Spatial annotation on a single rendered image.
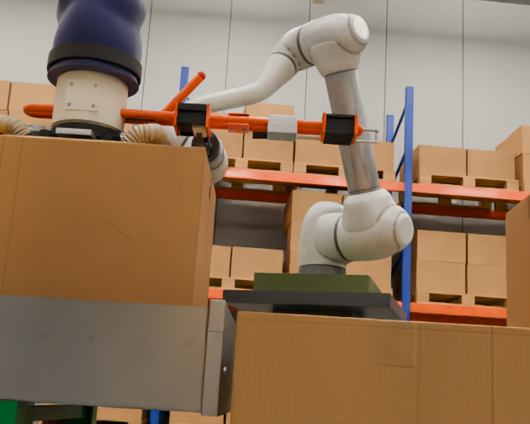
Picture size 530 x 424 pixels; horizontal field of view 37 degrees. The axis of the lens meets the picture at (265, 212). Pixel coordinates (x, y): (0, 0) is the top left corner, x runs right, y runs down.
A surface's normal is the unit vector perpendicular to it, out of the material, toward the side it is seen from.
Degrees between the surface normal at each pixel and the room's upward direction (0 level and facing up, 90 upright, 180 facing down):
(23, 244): 90
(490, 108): 90
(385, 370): 90
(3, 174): 90
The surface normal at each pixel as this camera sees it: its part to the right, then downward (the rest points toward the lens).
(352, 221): -0.72, 0.12
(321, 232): -0.63, -0.29
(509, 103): 0.08, -0.22
